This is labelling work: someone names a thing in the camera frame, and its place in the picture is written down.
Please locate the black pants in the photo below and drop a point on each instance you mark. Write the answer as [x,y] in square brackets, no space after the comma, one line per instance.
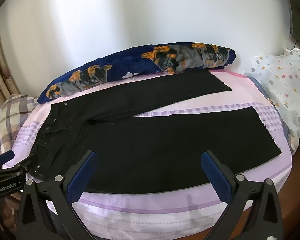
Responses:
[140,150]

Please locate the beige curtain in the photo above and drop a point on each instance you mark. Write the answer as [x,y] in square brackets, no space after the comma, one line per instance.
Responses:
[0,75]

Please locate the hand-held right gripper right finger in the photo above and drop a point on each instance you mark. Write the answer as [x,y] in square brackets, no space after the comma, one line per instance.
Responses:
[215,177]

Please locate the navy pillow with orange print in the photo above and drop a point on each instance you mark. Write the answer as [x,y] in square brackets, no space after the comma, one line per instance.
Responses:
[130,62]

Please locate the white dotted cloth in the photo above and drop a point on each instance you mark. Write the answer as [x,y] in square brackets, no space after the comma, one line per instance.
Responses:
[285,85]

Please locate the pink checked bed sheet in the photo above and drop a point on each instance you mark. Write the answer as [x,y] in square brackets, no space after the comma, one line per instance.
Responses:
[152,212]

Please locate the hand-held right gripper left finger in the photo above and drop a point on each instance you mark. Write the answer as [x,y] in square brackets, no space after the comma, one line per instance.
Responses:
[81,177]

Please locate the plaid pillow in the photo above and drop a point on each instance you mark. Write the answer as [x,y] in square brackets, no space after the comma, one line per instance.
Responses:
[10,115]

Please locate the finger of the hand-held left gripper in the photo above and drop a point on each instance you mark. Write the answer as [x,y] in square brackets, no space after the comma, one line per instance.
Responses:
[5,157]
[27,165]

